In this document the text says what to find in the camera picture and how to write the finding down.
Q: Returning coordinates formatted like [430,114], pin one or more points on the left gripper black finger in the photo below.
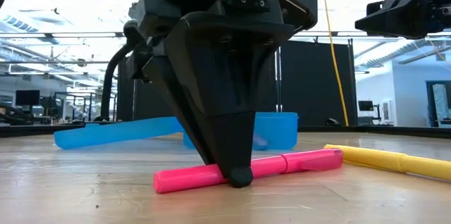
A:
[169,90]
[225,86]

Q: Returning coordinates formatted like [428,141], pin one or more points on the pink highlighter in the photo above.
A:
[310,162]

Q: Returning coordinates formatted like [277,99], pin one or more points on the blue plastic supply box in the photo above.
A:
[278,129]

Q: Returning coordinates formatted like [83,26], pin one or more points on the black desk lamp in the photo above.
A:
[107,86]

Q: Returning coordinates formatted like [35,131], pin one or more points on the white appliance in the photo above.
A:
[387,111]

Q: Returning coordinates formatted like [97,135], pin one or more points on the black computer monitor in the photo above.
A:
[27,98]
[365,105]

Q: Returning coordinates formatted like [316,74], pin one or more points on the grey overhead beam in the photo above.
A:
[70,34]

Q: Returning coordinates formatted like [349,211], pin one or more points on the small black dome object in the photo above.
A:
[333,122]

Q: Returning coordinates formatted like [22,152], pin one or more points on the yellow highlighter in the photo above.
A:
[387,158]

